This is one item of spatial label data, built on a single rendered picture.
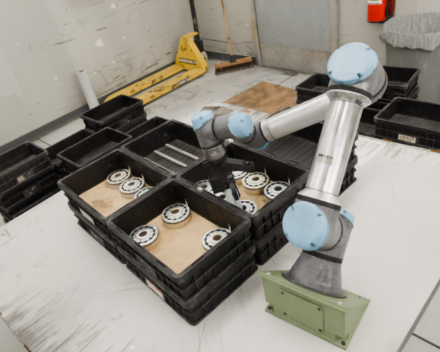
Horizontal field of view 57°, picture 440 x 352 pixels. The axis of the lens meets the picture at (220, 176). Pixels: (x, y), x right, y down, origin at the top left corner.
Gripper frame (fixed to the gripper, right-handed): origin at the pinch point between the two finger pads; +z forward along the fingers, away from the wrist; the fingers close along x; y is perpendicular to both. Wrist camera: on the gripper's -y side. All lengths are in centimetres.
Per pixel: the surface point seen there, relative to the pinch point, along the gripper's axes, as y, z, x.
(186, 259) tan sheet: 20.6, 2.1, 19.8
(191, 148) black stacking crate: 16, -9, -48
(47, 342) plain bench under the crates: 70, 10, 29
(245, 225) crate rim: -0.6, -4.2, 21.8
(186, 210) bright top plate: 19.0, -4.0, -0.3
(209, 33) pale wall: -9, -19, -424
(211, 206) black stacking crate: 9.1, -5.9, 6.2
